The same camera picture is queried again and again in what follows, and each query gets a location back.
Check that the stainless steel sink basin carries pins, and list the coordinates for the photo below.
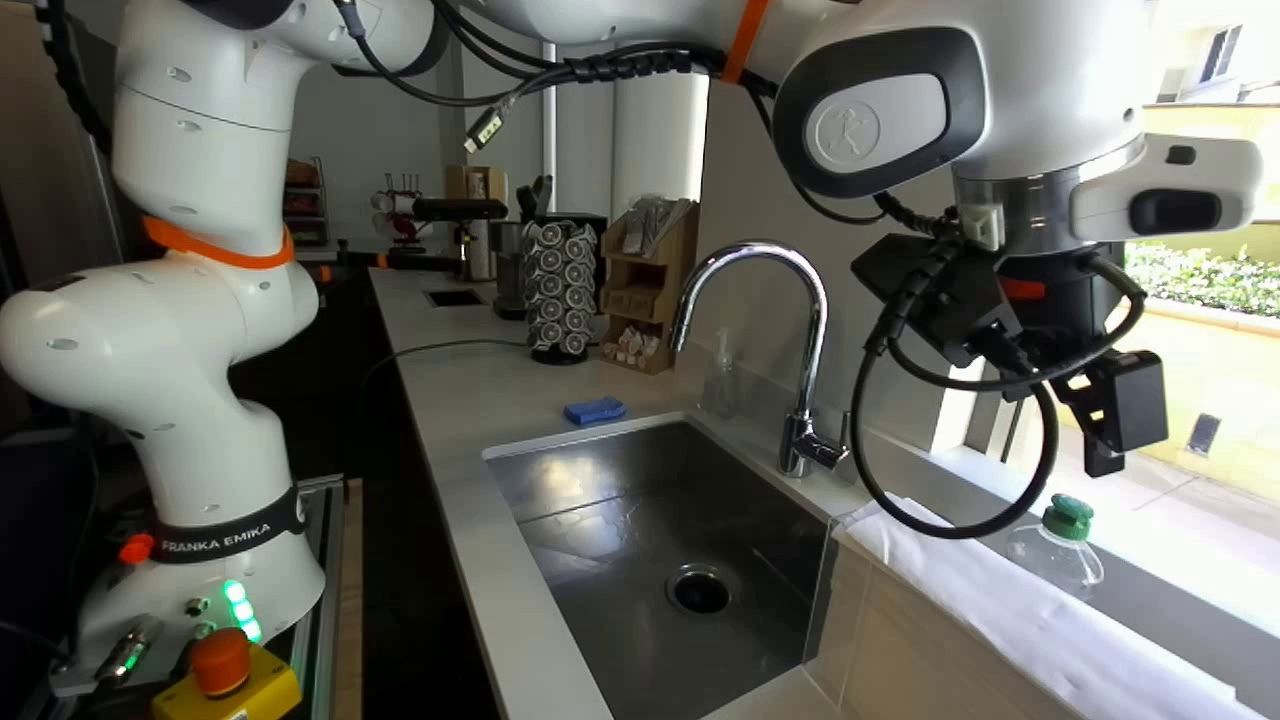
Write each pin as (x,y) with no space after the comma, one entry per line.
(684,572)

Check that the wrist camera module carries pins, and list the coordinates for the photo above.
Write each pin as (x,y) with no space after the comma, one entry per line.
(1177,184)

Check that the blue sponge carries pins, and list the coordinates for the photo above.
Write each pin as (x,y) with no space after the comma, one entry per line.
(591,415)

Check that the black camera on tripod arm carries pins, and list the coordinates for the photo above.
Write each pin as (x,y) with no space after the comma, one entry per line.
(450,210)

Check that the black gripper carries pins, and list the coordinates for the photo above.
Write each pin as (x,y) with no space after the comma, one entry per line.
(1063,322)

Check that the clear soap bottle green cap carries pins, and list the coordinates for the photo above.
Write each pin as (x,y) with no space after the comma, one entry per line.
(1058,547)

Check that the wooden tea box organizer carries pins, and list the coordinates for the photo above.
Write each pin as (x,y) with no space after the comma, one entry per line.
(647,263)

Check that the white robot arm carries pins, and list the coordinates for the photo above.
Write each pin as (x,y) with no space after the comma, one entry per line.
(868,93)

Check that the yellow emergency stop button box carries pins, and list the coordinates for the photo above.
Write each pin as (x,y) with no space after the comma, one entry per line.
(230,679)

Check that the coffee pod carousel rack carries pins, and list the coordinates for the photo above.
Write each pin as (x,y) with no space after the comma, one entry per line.
(557,285)

